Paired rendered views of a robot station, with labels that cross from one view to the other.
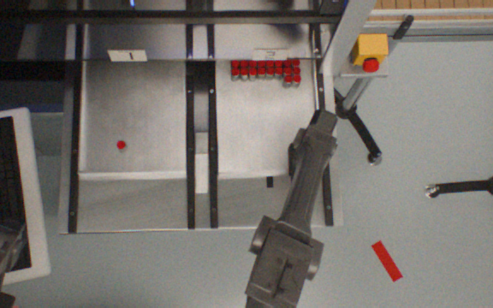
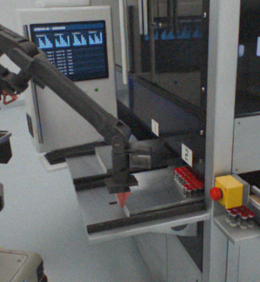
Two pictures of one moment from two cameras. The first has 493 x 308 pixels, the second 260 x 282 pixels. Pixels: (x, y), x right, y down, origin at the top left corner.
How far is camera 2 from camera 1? 1.50 m
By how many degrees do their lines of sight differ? 71
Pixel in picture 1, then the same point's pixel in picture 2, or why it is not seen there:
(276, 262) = (16, 36)
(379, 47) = (228, 183)
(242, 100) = (163, 184)
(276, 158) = (130, 202)
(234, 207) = (90, 194)
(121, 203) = (84, 164)
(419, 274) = not seen: outside the picture
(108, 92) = not seen: hidden behind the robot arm
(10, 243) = not seen: hidden behind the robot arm
